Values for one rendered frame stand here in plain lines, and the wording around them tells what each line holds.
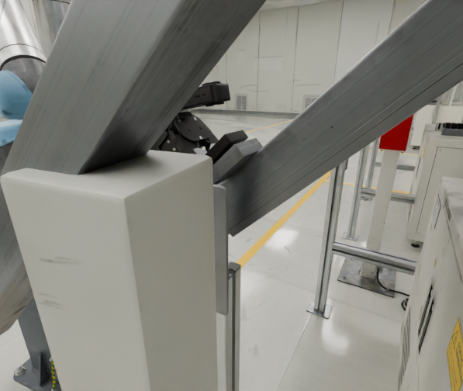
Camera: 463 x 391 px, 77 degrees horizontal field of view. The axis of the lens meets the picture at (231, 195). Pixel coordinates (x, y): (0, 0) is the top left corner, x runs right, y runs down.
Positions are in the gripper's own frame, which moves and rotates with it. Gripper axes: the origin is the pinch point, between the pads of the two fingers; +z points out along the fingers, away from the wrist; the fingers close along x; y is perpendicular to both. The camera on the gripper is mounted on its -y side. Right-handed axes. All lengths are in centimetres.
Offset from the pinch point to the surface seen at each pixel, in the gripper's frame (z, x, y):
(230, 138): -2.2, 12.1, -12.0
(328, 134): 3.7, 10.0, -19.5
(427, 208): 61, -135, 2
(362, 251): 40, -60, 14
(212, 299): 7.6, 28.0, -14.2
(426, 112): 43, -460, -19
